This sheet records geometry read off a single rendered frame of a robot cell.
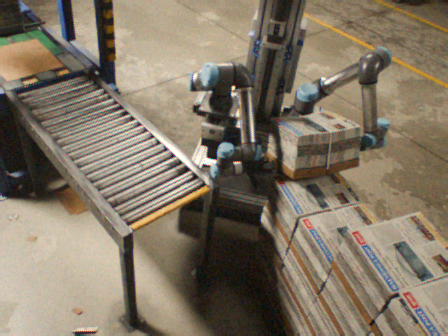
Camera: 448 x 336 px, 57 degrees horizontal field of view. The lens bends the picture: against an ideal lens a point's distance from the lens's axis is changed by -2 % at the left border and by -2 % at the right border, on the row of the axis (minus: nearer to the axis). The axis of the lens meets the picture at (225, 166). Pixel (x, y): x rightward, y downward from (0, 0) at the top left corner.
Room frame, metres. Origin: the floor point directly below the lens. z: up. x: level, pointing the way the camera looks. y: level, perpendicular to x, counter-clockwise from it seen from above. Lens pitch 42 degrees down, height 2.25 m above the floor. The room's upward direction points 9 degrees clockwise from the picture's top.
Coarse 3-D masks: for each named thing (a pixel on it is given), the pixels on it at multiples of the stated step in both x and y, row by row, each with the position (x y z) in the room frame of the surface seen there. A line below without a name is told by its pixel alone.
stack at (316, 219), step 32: (288, 192) 1.48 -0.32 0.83; (320, 192) 1.51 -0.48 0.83; (352, 192) 1.54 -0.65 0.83; (288, 224) 1.37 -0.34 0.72; (320, 224) 1.30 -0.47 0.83; (352, 224) 1.33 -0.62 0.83; (256, 256) 1.54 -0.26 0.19; (288, 256) 1.30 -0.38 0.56; (320, 256) 1.13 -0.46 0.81; (320, 288) 1.07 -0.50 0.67; (288, 320) 1.15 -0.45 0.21; (320, 320) 0.99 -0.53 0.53; (352, 320) 0.88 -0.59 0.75
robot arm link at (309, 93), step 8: (304, 88) 2.12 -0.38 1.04; (312, 88) 2.12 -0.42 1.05; (296, 96) 2.12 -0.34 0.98; (304, 96) 2.07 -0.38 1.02; (312, 96) 2.07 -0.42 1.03; (320, 96) 2.14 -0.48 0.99; (296, 104) 2.09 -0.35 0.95; (304, 104) 2.06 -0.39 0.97; (312, 104) 2.08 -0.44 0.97; (304, 112) 2.06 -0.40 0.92
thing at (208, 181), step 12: (84, 72) 2.34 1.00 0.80; (120, 96) 2.12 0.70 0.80; (132, 108) 2.02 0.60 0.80; (144, 120) 1.92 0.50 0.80; (156, 132) 1.82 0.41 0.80; (168, 144) 1.74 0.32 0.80; (180, 156) 1.65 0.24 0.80; (192, 168) 1.58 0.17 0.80; (204, 180) 1.50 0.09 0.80; (216, 192) 1.47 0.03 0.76
